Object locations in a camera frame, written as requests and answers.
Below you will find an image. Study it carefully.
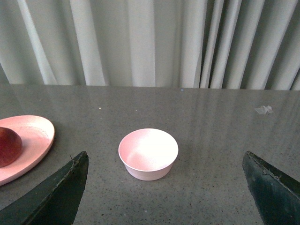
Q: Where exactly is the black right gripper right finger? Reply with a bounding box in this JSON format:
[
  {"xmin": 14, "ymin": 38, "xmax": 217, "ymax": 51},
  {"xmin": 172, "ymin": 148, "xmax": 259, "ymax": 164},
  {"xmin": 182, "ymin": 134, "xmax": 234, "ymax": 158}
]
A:
[{"xmin": 242, "ymin": 151, "xmax": 300, "ymax": 225}]

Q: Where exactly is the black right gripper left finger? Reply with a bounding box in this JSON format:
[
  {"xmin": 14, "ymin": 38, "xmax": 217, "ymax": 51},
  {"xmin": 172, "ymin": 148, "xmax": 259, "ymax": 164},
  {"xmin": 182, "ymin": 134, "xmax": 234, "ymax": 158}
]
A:
[{"xmin": 0, "ymin": 151, "xmax": 89, "ymax": 225}]

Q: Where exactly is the red apple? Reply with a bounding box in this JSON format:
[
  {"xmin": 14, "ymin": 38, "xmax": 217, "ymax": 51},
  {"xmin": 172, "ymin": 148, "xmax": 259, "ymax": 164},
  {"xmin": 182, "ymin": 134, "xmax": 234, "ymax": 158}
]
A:
[{"xmin": 0, "ymin": 127, "xmax": 23, "ymax": 167}]

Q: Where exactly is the pink plate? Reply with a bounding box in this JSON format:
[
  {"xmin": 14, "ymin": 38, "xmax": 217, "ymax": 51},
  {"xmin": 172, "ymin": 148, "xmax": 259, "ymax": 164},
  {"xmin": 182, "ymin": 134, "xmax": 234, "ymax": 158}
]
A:
[{"xmin": 0, "ymin": 115, "xmax": 55, "ymax": 186}]

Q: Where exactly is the pink bowl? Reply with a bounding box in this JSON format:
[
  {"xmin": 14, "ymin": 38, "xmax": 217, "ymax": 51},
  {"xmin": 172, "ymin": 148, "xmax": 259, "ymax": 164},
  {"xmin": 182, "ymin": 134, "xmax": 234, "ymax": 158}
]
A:
[{"xmin": 118, "ymin": 128, "xmax": 179, "ymax": 181}]

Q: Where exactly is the white curtain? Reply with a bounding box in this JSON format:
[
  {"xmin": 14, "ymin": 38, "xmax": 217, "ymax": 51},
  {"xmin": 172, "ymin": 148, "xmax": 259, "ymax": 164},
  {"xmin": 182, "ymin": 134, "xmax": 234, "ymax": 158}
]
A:
[{"xmin": 0, "ymin": 0, "xmax": 300, "ymax": 90}]

